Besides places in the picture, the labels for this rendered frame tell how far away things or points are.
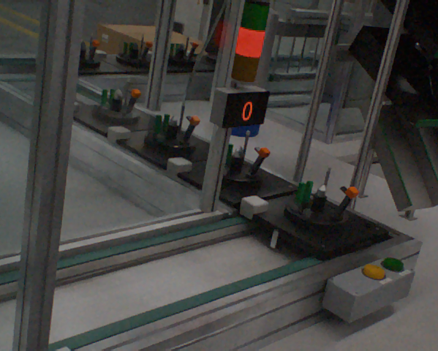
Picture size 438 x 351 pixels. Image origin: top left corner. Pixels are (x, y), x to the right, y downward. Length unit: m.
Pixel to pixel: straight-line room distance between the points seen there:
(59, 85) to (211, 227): 0.80
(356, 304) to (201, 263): 0.31
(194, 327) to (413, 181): 0.84
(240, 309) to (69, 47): 0.60
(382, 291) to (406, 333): 0.11
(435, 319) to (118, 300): 0.67
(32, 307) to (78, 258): 0.46
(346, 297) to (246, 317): 0.22
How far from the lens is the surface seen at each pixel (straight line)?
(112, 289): 1.25
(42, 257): 0.79
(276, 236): 1.47
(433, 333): 1.48
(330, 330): 1.37
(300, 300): 1.29
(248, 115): 1.41
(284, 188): 1.70
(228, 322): 1.15
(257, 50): 1.38
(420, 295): 1.61
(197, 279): 1.32
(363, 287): 1.34
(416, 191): 1.75
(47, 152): 0.73
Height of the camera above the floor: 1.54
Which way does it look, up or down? 20 degrees down
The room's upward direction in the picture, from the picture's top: 11 degrees clockwise
